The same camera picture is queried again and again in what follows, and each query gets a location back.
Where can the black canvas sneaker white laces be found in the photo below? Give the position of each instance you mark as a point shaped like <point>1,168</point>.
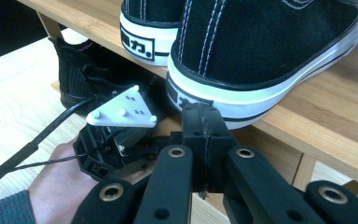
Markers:
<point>261,46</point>
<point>149,31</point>

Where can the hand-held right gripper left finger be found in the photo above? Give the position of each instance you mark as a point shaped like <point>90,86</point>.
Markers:
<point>194,124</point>

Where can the black mesh shoe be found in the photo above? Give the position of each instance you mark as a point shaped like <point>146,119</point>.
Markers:
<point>74,71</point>

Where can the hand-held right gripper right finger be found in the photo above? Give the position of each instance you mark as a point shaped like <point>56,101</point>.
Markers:
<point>217,130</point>

